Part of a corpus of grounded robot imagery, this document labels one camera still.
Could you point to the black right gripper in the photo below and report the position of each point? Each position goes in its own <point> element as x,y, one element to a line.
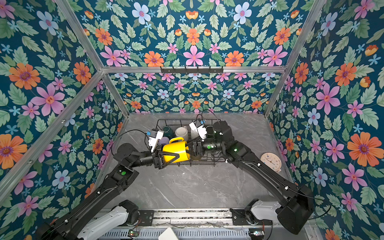
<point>198,147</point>

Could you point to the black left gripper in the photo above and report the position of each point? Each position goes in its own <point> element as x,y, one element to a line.
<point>157,160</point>

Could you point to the yellow mug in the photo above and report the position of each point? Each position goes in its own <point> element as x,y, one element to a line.
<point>178,145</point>

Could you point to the red white mug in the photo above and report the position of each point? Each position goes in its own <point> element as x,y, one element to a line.
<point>182,132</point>

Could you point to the white green mug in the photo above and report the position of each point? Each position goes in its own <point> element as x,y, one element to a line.
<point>168,132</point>

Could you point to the lavender cup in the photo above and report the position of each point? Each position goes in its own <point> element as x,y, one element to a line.
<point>164,141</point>

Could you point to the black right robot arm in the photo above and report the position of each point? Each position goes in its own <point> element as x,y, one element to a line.
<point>293,205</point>

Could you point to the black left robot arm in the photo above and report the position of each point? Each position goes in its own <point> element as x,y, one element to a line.
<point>79,223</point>

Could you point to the beige round plate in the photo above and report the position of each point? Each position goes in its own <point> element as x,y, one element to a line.
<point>272,161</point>

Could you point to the black wire dish rack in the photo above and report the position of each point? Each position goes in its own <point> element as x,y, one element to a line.
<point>215,145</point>

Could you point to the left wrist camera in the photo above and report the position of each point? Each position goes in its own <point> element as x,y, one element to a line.
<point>154,137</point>

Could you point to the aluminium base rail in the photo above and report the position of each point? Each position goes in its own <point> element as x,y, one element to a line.
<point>203,218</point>

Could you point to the black wall hook rail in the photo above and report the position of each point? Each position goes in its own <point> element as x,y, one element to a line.
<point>192,70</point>

